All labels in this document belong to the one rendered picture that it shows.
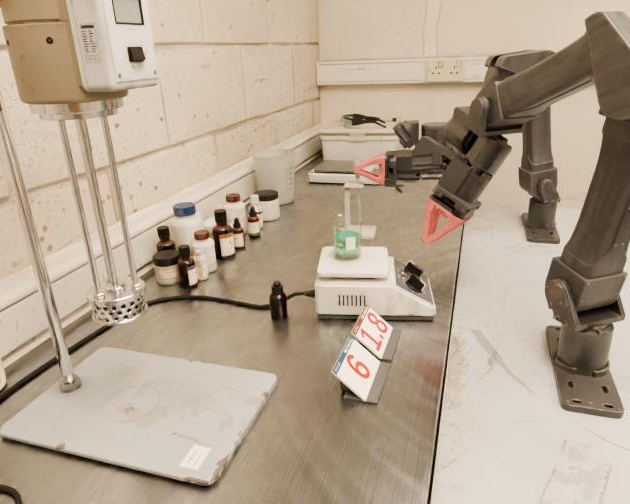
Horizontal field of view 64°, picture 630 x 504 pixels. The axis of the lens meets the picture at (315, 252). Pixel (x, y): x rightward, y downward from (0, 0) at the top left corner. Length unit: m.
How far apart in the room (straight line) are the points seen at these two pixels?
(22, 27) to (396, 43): 1.88
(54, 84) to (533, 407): 0.65
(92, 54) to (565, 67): 0.54
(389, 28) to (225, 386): 1.84
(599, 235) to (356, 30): 1.78
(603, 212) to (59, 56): 0.61
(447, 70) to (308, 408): 1.75
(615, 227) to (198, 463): 0.55
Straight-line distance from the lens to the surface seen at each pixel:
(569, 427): 0.70
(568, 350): 0.77
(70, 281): 0.97
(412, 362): 0.77
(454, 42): 2.28
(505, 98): 0.80
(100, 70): 0.52
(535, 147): 1.26
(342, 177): 1.72
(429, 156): 0.89
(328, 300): 0.85
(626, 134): 0.66
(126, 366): 0.80
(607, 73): 0.66
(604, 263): 0.72
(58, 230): 1.01
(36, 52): 0.55
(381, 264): 0.86
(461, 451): 0.64
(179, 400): 0.71
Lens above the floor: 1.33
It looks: 22 degrees down
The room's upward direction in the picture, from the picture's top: 2 degrees counter-clockwise
